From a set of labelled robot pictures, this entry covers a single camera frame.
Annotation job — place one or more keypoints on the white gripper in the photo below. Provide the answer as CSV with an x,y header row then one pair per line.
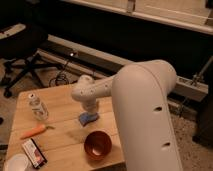
x,y
91,106

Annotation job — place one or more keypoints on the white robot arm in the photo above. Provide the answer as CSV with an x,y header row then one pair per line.
x,y
139,98

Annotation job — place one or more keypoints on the red brown bowl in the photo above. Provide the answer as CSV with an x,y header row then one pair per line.
x,y
97,145

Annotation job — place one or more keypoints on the wooden table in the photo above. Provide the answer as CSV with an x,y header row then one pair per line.
x,y
63,145

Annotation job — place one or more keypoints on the clear plastic bottle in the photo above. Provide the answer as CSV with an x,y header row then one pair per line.
x,y
38,107

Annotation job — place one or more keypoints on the orange carrot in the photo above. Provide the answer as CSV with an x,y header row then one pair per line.
x,y
35,131

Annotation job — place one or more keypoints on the small dark box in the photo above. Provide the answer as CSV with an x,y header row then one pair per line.
x,y
34,154

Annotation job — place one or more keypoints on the white plate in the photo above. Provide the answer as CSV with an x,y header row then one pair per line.
x,y
18,162

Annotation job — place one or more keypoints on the black office chair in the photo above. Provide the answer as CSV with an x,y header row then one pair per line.
x,y
20,52

